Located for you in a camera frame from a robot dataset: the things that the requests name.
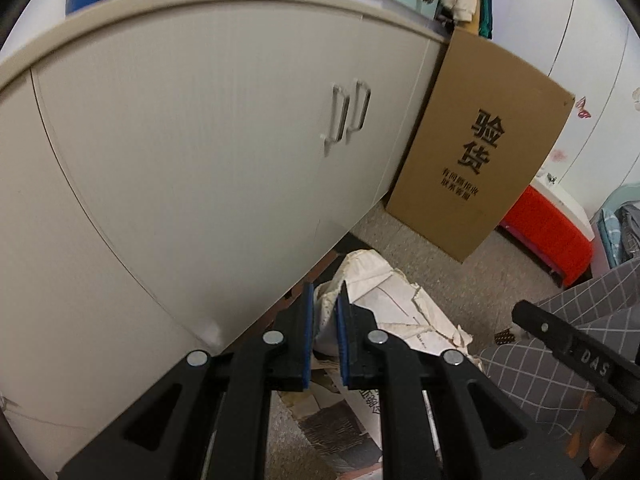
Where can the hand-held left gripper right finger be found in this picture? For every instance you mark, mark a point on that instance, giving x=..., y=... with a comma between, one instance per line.
x=343, y=345

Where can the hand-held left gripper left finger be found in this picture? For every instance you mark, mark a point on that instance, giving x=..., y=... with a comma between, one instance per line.
x=306, y=340

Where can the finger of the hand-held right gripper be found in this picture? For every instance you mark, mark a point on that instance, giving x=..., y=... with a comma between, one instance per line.
x=542, y=327

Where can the white paper sheet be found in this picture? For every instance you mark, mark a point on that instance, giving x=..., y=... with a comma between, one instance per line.
x=400, y=310

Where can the grey checkered tablecloth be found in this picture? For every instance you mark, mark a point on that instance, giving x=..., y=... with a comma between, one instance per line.
x=550, y=390

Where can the red storage box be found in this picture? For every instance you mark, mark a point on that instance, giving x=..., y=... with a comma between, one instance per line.
x=550, y=232

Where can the grey duvet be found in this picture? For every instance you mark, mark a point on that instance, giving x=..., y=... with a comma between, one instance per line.
x=630, y=230

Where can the tall cardboard box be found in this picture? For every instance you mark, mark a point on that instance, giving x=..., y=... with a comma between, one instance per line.
x=480, y=150

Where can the white low cabinet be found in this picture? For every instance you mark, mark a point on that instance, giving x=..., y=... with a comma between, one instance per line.
x=175, y=160

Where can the pink butterfly sticker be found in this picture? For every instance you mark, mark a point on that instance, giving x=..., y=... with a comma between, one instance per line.
x=582, y=107

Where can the white wardrobe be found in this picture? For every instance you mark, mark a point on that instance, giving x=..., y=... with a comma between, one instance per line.
x=565, y=25

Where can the green hanging garment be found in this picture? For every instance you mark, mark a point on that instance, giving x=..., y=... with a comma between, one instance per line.
x=486, y=0

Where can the mint bunk bed frame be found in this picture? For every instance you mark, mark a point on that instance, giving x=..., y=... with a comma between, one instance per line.
x=607, y=210

